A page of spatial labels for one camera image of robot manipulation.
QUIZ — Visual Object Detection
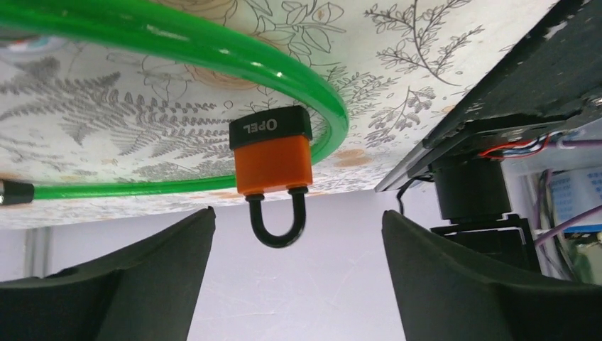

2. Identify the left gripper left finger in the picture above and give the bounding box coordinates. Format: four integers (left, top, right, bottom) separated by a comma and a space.
1, 207, 216, 340

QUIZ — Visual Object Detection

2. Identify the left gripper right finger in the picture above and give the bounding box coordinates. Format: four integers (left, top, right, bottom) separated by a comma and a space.
382, 210, 601, 340

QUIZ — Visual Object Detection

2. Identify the orange black padlock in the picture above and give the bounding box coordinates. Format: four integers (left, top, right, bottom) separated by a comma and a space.
229, 106, 313, 249

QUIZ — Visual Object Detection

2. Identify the green cable lock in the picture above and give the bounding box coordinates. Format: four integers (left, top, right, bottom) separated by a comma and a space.
0, 0, 350, 208

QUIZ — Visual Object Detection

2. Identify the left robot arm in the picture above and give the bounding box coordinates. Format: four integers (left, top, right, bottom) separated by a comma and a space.
1, 160, 601, 340

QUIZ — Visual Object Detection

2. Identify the floral table cloth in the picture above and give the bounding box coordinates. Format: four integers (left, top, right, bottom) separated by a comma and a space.
1, 1, 554, 229

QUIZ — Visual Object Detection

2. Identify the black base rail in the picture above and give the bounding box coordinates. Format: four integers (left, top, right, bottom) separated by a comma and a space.
376, 1, 601, 192

